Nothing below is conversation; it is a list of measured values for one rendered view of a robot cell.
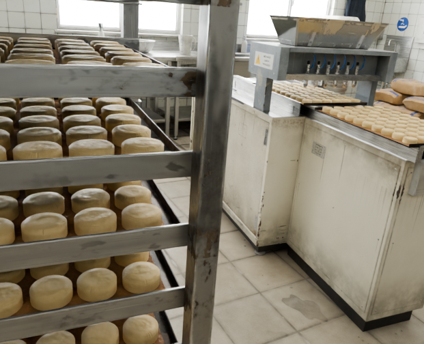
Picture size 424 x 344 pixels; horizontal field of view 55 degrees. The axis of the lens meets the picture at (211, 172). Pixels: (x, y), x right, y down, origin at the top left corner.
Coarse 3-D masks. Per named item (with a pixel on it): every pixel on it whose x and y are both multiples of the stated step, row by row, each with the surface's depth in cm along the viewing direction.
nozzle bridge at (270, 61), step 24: (264, 48) 210; (288, 48) 196; (312, 48) 201; (336, 48) 210; (264, 72) 211; (288, 72) 210; (312, 72) 216; (360, 72) 226; (384, 72) 224; (264, 96) 213; (360, 96) 244
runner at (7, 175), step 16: (16, 160) 39; (32, 160) 40; (48, 160) 40; (64, 160) 41; (80, 160) 41; (96, 160) 42; (112, 160) 42; (128, 160) 43; (144, 160) 44; (160, 160) 44; (176, 160) 45; (0, 176) 39; (16, 176) 40; (32, 176) 40; (48, 176) 41; (64, 176) 41; (80, 176) 42; (96, 176) 42; (112, 176) 43; (128, 176) 44; (144, 176) 44; (160, 176) 45; (176, 176) 46
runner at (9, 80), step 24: (0, 72) 36; (24, 72) 37; (48, 72) 37; (72, 72) 38; (96, 72) 39; (120, 72) 40; (144, 72) 40; (168, 72) 41; (192, 72) 42; (0, 96) 37; (24, 96) 37; (48, 96) 38; (72, 96) 39; (96, 96) 40; (120, 96) 40; (144, 96) 41; (168, 96) 42; (192, 96) 43
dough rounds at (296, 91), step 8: (272, 88) 241; (280, 88) 244; (288, 88) 250; (296, 88) 247; (304, 88) 249; (312, 88) 251; (320, 88) 254; (288, 96) 226; (296, 96) 221; (304, 96) 223; (312, 96) 226; (320, 96) 228; (328, 96) 232; (336, 96) 230; (344, 96) 232
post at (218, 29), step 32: (224, 0) 38; (224, 32) 39; (224, 64) 40; (224, 96) 41; (224, 128) 42; (192, 160) 45; (224, 160) 44; (192, 192) 46; (192, 224) 47; (192, 256) 48; (192, 288) 49; (192, 320) 50
